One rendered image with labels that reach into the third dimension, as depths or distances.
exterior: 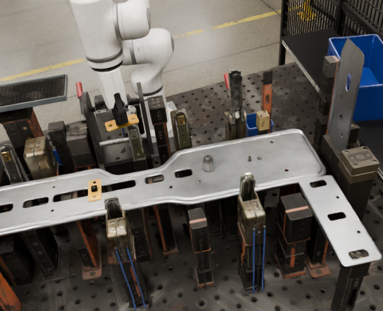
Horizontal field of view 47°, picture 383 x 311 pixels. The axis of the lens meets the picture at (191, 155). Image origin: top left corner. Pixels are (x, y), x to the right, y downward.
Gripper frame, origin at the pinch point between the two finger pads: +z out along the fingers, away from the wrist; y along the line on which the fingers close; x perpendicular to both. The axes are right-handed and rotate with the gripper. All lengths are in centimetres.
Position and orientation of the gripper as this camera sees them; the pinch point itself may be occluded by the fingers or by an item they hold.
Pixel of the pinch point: (119, 114)
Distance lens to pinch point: 111.8
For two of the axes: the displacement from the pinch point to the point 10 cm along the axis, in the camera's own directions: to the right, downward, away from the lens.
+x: 9.3, -3.0, 2.0
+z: 0.9, 7.2, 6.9
